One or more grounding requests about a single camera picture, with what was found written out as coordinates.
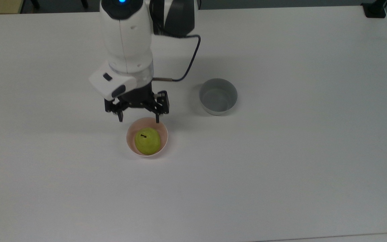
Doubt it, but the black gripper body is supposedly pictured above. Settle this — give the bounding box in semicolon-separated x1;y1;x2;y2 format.
116;81;155;106

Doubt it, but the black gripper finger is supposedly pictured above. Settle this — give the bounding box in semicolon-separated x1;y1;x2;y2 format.
146;90;170;124
104;99;129;122

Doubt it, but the green pear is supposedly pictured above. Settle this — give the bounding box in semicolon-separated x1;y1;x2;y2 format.
134;127;162;156

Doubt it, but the pink plastic bowl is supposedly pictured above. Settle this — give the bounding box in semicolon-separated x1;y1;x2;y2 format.
126;117;169;158

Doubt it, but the grey plastic bowl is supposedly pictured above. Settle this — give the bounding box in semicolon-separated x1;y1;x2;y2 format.
199;78;238;116

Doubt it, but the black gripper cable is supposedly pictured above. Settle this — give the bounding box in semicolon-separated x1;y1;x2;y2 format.
153;34;202;83

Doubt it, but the black table clamp mount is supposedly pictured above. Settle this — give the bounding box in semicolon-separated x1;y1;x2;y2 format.
361;0;387;18

